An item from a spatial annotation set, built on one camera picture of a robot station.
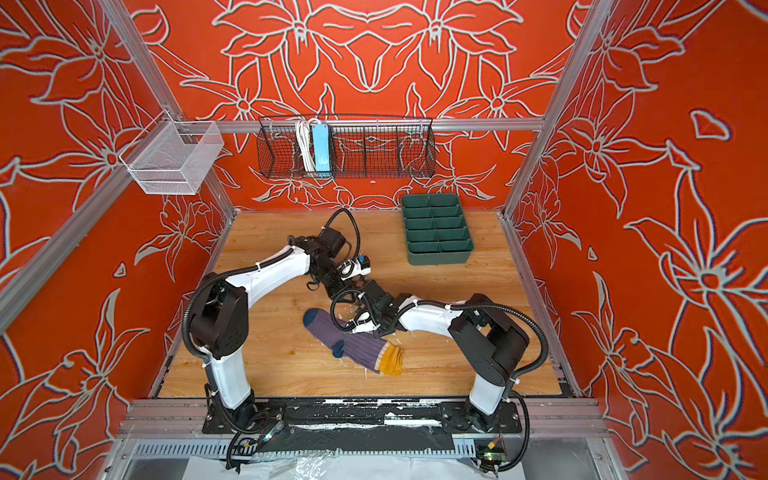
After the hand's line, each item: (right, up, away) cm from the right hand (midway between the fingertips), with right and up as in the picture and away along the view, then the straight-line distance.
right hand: (368, 312), depth 91 cm
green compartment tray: (+24, +26, +16) cm, 39 cm away
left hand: (-6, +7, -2) cm, 9 cm away
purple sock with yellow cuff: (0, -9, -7) cm, 12 cm away
